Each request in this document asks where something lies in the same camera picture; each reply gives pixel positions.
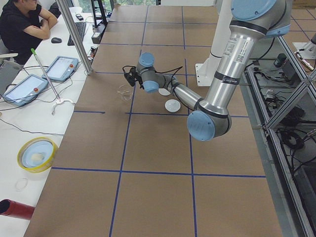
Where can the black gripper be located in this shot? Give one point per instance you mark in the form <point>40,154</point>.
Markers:
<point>140,81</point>

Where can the clear glass funnel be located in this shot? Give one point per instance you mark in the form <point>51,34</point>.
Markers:
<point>125,92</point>

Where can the white ceramic lid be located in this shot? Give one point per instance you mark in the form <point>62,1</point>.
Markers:
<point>172,105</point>

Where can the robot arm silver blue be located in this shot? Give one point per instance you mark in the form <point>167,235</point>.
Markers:
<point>251,21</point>

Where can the white enamel mug blue rim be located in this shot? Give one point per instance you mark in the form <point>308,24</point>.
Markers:
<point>163,92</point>

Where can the blue teach pendant far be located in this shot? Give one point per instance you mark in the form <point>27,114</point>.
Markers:
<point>62,68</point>

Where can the blue teach pendant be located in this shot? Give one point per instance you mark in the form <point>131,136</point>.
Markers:
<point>25,91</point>
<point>62,68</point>

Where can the white hook clamp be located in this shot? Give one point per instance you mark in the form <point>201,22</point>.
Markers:
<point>60,102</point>

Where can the black computer mouse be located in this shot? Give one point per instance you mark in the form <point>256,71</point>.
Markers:
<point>56,40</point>

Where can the blue teach pendant near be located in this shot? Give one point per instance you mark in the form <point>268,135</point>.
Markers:
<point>25,91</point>

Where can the metal rod green tip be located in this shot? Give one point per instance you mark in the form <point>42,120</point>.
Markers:
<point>44,72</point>

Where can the seated person black shirt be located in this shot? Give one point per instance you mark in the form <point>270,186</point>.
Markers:
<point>23,25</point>

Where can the yellow tape roll with bowl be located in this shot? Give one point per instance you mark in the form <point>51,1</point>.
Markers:
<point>37,155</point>

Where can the red cylinder tube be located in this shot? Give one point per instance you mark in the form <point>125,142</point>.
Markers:
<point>15,209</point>

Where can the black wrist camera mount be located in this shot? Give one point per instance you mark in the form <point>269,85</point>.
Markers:
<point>129,74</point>

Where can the aluminium frame post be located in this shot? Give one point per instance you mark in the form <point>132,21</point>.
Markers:
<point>63,7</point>

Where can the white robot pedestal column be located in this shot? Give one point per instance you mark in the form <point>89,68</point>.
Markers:
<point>205,71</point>

